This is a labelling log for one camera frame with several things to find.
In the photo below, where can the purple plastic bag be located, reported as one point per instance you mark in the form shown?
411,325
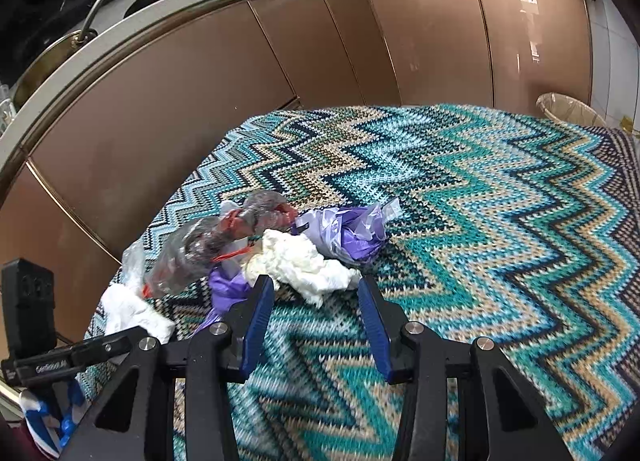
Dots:
225,286
345,241

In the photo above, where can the clear plastic wrapper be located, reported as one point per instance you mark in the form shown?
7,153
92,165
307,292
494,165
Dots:
190,251

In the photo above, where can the clear white plastic bag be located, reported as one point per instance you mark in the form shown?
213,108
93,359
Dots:
132,313

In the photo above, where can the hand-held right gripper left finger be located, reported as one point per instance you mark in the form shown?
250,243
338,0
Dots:
257,326

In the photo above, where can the zigzag knitted tablecloth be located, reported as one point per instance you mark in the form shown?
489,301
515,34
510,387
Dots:
450,216

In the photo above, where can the gold cooking pot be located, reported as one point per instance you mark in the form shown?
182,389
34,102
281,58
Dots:
55,56

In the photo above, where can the person's left hand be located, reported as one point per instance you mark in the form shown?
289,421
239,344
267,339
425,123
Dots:
37,411

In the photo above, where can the white tissue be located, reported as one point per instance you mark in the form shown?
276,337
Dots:
295,261

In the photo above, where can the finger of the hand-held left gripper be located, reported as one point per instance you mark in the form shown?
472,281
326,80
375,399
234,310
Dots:
100,346

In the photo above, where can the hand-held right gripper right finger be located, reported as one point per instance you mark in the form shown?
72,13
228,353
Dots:
375,331

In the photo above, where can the copper lower cabinets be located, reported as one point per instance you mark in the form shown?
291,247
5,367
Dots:
200,91

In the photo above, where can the beige waste bin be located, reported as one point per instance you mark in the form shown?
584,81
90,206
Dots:
565,108

